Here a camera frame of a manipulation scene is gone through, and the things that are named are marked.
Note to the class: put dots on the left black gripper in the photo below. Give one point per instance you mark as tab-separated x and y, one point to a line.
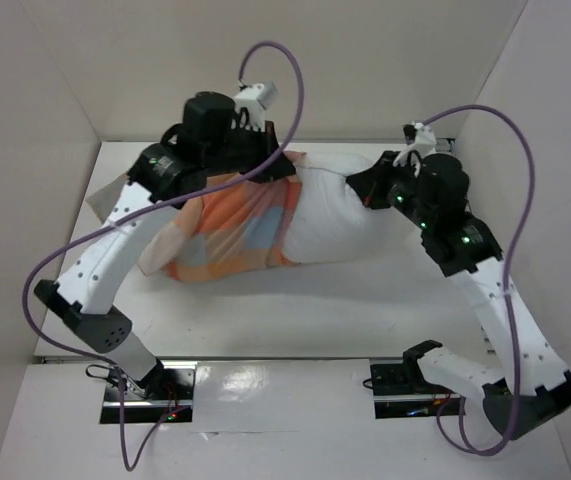
266	141

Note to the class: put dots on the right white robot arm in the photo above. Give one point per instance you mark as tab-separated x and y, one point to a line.
532	383

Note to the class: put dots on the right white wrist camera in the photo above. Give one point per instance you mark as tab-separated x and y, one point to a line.
420	142

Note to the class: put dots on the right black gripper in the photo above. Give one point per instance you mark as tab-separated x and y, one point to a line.
370	183

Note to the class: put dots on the checkered orange blue pillowcase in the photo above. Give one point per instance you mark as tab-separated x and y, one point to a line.
232	231

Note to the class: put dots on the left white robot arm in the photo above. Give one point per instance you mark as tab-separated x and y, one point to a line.
157	186

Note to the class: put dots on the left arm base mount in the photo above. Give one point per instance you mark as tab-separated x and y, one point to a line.
172	400

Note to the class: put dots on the white pillow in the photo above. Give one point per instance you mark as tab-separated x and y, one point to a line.
330	224

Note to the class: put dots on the aluminium table frame rail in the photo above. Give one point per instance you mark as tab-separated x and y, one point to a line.
446	145

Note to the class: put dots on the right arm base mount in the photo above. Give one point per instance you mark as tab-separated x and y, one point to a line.
394	397

